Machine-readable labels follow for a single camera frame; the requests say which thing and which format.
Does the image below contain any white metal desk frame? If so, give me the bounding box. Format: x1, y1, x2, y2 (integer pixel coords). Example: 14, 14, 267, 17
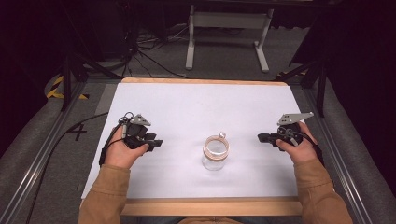
185, 4, 275, 74

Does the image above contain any bundle of floor cables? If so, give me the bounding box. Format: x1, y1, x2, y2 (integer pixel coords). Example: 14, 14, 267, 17
123, 23, 191, 79

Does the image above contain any white table mat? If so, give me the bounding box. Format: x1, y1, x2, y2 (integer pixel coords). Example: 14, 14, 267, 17
80, 81, 302, 200

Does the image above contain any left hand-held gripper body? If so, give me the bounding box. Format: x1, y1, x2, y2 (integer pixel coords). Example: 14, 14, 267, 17
123, 113, 152, 150

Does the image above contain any hand-held gripper black cable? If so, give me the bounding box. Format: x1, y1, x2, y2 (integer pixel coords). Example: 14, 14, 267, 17
285, 128, 325, 166
98, 111, 135, 167

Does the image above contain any yellow and black floor tape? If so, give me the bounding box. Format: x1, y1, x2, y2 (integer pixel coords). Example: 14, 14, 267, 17
46, 76, 91, 101

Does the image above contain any glass jar with wooden rim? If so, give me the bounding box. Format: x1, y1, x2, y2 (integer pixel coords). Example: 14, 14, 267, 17
202, 133, 231, 172

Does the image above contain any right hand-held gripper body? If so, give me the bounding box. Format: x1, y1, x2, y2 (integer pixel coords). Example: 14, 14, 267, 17
275, 111, 315, 147

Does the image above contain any black metal stand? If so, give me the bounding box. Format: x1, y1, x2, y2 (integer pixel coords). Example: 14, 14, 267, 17
274, 58, 329, 119
60, 51, 123, 113

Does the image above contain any right hand-held gripper black cable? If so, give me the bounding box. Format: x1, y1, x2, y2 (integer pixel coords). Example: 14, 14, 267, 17
285, 128, 325, 166

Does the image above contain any left hand-held gripper black cable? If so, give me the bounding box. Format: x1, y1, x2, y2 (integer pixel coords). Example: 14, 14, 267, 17
98, 111, 135, 167

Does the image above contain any aluminium floor rail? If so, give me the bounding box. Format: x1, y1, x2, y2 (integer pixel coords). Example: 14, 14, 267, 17
303, 88, 375, 224
0, 81, 88, 224

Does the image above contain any person's left hand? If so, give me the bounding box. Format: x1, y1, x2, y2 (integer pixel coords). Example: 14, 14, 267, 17
104, 124, 150, 171

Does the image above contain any person's right hand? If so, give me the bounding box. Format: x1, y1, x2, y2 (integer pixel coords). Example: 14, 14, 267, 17
275, 121, 318, 165

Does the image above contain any black floor cable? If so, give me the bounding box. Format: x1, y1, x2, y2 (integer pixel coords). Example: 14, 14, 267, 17
25, 112, 109, 224

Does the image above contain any wooden table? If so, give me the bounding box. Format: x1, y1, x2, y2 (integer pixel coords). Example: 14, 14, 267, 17
119, 77, 304, 217

